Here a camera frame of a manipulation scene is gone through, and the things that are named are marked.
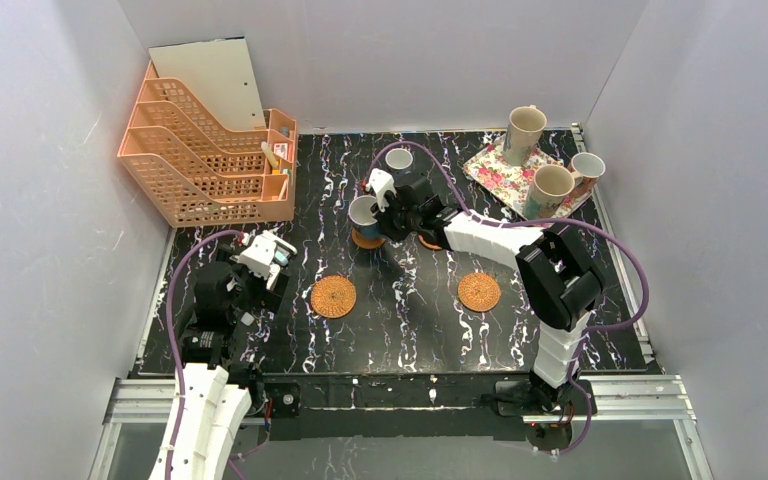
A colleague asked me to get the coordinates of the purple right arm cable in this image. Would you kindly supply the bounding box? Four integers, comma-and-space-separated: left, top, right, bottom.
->
365, 140, 650, 457

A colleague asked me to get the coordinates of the woven rattan coaster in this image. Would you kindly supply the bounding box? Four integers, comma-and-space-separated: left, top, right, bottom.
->
457, 272, 502, 313
310, 275, 357, 319

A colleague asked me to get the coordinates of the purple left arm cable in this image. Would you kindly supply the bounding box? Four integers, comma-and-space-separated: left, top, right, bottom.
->
165, 229, 253, 480

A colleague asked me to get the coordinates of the aluminium frame rail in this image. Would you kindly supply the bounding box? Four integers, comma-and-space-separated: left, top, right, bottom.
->
89, 374, 713, 480

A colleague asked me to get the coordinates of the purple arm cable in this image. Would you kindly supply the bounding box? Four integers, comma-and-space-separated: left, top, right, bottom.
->
165, 229, 253, 480
365, 140, 650, 457

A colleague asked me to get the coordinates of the white and red mug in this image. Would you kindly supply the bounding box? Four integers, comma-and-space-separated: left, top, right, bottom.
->
568, 152, 606, 198

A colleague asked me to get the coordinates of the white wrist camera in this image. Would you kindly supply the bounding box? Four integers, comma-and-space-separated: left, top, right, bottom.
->
236, 230, 298, 280
363, 168, 396, 212

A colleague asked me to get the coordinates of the large beige floral mug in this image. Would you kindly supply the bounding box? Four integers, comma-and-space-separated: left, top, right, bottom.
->
523, 164, 576, 220

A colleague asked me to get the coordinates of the floral tray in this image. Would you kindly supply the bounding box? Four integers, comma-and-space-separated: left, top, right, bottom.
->
463, 135, 563, 219

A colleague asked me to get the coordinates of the small grey mug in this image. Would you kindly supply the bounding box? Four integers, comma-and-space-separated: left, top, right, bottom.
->
385, 148, 414, 176

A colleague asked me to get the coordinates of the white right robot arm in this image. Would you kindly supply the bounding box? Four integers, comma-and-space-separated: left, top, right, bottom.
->
364, 168, 605, 389

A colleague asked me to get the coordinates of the orange plastic file organizer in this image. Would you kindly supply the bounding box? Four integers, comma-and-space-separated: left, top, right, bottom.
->
118, 66, 298, 227

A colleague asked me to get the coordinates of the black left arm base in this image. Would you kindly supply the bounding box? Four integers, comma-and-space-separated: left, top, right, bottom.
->
229, 362, 301, 432

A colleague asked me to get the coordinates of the blue patterned mug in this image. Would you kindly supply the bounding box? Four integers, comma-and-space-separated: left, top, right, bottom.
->
348, 195, 382, 240

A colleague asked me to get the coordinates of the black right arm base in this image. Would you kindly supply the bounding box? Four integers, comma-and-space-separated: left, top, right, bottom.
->
476, 375, 598, 455

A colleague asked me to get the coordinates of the tall beige mug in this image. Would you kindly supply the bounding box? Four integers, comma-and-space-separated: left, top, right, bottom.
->
502, 105, 547, 166

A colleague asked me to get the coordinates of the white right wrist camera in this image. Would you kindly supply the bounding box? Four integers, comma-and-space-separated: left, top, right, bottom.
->
363, 168, 396, 212

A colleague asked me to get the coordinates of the light wooden coaster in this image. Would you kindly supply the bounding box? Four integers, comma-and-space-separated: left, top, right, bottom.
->
417, 234, 442, 251
351, 229, 387, 250

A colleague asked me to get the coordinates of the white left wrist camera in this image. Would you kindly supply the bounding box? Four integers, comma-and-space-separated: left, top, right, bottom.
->
236, 230, 298, 280

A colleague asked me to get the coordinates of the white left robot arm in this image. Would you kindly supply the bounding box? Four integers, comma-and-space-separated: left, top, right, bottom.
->
149, 232, 297, 479

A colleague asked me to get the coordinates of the white board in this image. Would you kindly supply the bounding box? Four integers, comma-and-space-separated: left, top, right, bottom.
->
148, 37, 267, 131

